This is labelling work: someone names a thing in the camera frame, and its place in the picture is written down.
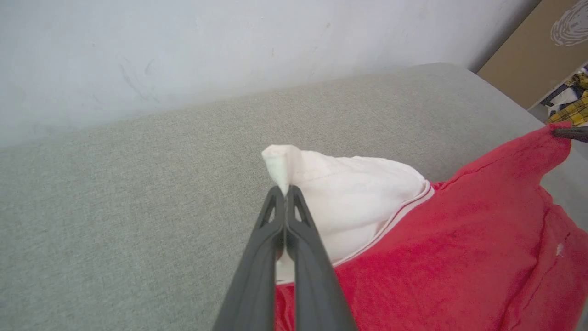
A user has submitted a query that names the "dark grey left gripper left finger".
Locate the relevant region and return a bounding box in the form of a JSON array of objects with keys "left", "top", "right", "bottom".
[{"left": 213, "top": 186, "right": 287, "bottom": 331}]

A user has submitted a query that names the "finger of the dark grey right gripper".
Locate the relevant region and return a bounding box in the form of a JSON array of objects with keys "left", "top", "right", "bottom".
[{"left": 551, "top": 126, "right": 588, "bottom": 143}]

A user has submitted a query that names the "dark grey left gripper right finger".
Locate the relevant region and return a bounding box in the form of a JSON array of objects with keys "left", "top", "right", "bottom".
[{"left": 285, "top": 185, "right": 358, "bottom": 331}]

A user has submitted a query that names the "red and white t-shirt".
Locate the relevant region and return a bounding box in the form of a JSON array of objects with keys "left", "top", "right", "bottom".
[{"left": 261, "top": 121, "right": 588, "bottom": 331}]

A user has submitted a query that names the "yellow plaid garment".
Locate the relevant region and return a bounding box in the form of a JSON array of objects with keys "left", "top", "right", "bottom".
[{"left": 544, "top": 69, "right": 588, "bottom": 127}]

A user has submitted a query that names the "navy and white garment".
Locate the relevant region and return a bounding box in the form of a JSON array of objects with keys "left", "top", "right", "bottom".
[{"left": 540, "top": 84, "right": 581, "bottom": 114}]

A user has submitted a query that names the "brown cardboard box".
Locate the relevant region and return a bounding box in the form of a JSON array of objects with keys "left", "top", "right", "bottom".
[{"left": 476, "top": 0, "right": 588, "bottom": 110}]

